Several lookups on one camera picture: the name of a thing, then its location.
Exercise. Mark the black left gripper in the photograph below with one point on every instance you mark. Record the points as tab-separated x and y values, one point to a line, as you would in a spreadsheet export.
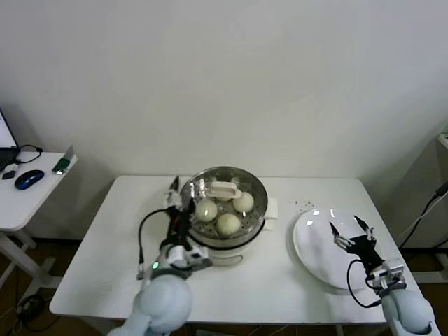
178	227

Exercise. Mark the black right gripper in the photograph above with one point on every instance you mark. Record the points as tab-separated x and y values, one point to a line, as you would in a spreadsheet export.
364	248

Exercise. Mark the white steamed baozi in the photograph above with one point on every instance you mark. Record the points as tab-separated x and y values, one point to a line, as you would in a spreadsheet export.
224	199
243	202
206	210
228	224

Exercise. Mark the round glass lid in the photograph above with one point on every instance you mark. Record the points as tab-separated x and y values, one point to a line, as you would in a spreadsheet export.
224	190

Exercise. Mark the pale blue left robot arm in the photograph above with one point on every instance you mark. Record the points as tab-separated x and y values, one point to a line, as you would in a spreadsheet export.
164	301

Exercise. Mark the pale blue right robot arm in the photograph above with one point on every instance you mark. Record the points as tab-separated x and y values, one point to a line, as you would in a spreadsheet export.
406	308

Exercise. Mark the perforated steel steamer basket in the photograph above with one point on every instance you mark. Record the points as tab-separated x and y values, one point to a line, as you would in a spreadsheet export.
224	241

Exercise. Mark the white round plate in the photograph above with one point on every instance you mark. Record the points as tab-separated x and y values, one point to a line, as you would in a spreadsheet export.
311	241

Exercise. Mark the green and white device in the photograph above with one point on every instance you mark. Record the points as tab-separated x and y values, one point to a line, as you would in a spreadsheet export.
63	164

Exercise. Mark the white side desk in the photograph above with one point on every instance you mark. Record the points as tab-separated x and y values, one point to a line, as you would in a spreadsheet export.
35	199

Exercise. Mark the blue computer mouse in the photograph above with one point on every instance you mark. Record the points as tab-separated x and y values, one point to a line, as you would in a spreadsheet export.
29	179

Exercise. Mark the small black adapter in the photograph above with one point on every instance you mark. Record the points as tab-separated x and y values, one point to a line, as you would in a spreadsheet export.
8	174

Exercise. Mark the black laptop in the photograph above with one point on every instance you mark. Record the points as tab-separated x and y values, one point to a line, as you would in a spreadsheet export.
5	155

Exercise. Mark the white floor power strip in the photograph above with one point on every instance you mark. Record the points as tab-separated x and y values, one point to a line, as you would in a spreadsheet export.
25	306

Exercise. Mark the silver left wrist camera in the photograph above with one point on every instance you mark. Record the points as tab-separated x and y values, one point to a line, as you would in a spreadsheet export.
199	260

